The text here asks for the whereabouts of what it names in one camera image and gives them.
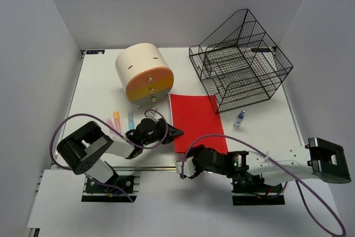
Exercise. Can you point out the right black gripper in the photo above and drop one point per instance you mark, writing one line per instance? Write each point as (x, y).
(192, 151)

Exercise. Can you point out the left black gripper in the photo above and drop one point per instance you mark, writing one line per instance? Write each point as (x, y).
(172, 133)

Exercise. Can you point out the red paper folder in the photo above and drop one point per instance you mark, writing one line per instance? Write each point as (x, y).
(194, 115)

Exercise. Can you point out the cream round drawer box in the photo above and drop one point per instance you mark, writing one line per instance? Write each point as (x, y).
(144, 74)

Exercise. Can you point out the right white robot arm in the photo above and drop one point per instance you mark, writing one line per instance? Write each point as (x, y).
(319, 159)

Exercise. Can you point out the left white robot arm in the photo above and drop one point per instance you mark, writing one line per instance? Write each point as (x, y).
(82, 150)

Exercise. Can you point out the blue highlighter pen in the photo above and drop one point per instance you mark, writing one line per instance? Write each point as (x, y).
(131, 124)

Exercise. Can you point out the small blue-capped glue bottle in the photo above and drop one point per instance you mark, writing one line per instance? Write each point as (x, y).
(239, 119)

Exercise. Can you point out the orange highlighter pen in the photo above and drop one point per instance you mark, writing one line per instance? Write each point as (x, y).
(117, 121)

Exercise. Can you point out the pink highlighter pen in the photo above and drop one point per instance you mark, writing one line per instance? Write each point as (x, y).
(111, 125)

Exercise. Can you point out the blue label sticker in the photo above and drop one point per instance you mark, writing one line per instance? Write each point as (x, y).
(95, 51)

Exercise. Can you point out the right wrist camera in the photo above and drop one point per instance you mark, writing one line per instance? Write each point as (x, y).
(186, 168)

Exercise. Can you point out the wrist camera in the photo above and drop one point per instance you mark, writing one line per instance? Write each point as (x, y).
(186, 168)
(151, 115)

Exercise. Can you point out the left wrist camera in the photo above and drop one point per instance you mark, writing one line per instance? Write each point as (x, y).
(151, 115)

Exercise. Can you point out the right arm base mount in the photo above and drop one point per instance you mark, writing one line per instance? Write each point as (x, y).
(252, 191)

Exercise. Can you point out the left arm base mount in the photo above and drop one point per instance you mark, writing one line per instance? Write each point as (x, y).
(123, 188)

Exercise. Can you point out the black wire mesh organizer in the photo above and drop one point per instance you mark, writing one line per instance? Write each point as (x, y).
(239, 64)

